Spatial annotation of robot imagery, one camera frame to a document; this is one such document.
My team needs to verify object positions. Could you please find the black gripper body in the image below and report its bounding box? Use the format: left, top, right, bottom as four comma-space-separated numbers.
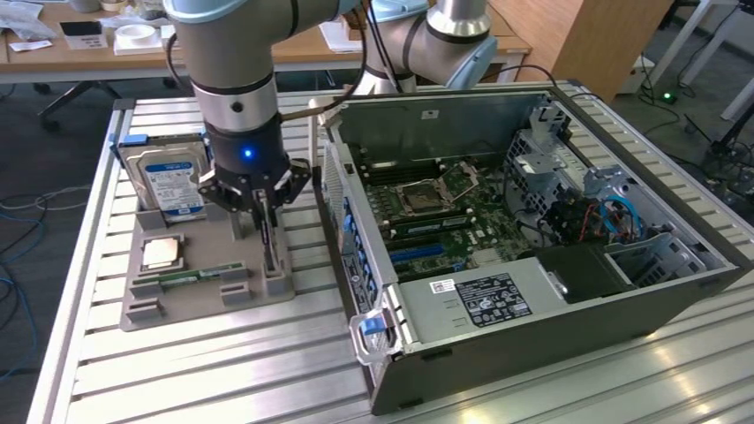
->
205, 115, 294, 192

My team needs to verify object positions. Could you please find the graphics card with black fan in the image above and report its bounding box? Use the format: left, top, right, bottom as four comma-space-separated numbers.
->
252, 188, 287, 281

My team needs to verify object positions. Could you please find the hard disk with blue rails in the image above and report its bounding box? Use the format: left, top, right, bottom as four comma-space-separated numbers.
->
112, 130, 215, 224

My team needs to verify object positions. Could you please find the silver CPU chip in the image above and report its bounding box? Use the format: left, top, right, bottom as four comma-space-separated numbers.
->
140, 238, 185, 269

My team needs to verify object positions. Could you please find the CPU socket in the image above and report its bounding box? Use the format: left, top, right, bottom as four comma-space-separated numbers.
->
392, 179, 456, 218

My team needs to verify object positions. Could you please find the grey parts rack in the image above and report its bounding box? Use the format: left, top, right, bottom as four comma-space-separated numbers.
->
119, 201, 298, 333

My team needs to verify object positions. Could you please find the long expansion slot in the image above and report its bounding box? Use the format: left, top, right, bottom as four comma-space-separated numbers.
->
390, 244, 447, 265

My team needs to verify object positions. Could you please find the white labelled box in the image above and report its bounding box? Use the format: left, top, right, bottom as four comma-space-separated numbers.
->
159, 24, 183, 52

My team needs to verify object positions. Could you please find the white paper stack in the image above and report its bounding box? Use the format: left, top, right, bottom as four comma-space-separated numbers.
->
316, 24, 370, 55

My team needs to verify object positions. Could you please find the flat white box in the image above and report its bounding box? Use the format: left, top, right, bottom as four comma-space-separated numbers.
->
112, 37, 165, 57

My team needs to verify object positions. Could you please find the metal socket cover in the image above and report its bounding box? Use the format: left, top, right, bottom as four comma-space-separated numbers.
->
434, 157, 491, 205

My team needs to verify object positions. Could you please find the white tape roll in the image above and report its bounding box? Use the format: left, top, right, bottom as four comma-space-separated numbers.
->
115, 24, 156, 47

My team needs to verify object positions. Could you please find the green motherboard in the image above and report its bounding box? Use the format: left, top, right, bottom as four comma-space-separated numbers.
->
347, 148, 547, 284

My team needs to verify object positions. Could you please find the black office chair base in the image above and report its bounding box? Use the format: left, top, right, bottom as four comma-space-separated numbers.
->
35, 80, 177, 130

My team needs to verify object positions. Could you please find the dark grey packet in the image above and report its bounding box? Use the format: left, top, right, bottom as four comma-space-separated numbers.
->
129, 0, 165, 22

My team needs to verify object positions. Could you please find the grey power supply unit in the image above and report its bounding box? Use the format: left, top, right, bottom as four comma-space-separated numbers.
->
395, 259, 571, 346

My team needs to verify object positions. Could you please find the wooden desk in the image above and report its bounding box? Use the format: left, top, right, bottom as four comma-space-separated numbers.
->
0, 0, 532, 96

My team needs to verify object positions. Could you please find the blue case release latch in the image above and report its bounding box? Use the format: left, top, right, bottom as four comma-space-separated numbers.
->
356, 320, 388, 350

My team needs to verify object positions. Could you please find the black and white card box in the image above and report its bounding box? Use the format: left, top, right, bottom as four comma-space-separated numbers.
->
57, 20, 109, 50

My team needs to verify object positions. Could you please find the perforated metal disk bay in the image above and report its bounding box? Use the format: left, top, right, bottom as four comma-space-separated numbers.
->
503, 127, 590, 235

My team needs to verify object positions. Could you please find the red and white card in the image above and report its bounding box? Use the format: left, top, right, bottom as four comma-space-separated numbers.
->
7, 39, 55, 53

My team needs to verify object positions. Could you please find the clear plastic bag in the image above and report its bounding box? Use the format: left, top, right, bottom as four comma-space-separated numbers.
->
0, 7, 59, 42

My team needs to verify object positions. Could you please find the black plastic air shroud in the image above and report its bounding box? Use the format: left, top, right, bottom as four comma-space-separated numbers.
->
534, 244, 638, 306

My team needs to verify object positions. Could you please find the open grey PC case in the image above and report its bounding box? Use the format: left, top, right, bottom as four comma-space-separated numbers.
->
307, 82, 745, 417

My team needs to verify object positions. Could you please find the white box with red dot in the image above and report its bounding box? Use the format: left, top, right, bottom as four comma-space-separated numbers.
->
625, 53, 658, 96

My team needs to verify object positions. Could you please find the silver slanted disk bay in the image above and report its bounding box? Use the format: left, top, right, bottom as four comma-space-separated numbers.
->
603, 230, 711, 288

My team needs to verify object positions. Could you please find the wooden cabinet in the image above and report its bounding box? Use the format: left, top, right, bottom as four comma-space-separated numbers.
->
487, 0, 677, 103

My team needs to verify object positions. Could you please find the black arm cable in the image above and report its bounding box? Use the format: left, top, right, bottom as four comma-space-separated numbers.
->
164, 0, 414, 121

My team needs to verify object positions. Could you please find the white floor cable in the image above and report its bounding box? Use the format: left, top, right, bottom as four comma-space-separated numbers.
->
0, 185, 89, 212

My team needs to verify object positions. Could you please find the blue floor cable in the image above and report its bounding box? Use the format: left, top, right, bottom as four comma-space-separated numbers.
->
0, 211, 48, 381

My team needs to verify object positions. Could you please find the black power cable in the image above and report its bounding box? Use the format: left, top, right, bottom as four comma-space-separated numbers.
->
479, 64, 597, 99

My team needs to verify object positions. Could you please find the blue wire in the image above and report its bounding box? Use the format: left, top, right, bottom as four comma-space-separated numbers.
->
598, 193, 647, 243

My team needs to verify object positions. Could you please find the white table frame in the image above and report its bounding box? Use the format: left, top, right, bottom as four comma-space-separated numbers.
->
645, 0, 754, 121

